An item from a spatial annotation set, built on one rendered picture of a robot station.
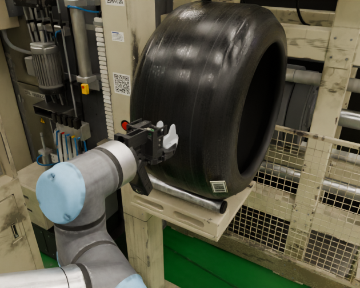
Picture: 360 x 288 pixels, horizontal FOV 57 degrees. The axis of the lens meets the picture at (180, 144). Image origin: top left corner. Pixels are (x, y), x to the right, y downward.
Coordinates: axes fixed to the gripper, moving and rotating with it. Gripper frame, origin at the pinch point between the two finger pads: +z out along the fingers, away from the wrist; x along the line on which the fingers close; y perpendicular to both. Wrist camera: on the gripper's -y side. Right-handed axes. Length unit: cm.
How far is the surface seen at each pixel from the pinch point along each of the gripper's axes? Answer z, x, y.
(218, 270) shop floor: 78, 11, -113
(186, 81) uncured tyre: 3.7, -0.6, 14.0
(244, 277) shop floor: 81, -4, -112
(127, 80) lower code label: 22.0, 32.2, 5.9
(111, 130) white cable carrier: 26, 44, -16
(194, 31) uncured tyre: 11.7, 2.2, 24.8
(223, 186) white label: 7.6, -11.7, -13.3
